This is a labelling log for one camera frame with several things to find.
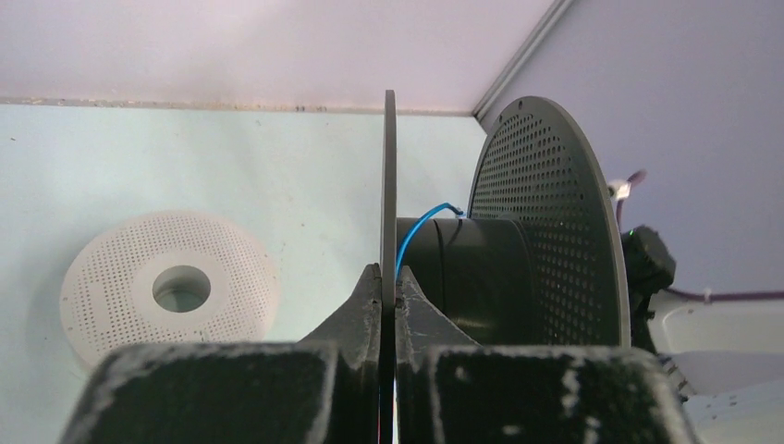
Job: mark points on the black cable spool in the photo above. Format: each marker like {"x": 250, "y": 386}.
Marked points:
{"x": 534, "y": 260}

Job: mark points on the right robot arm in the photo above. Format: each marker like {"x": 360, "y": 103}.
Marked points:
{"x": 722, "y": 351}

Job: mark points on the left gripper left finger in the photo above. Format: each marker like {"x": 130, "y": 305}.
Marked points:
{"x": 323, "y": 388}

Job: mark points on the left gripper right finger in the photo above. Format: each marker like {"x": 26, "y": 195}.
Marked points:
{"x": 450, "y": 389}

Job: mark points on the white cable spool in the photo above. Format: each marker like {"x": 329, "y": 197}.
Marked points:
{"x": 169, "y": 276}

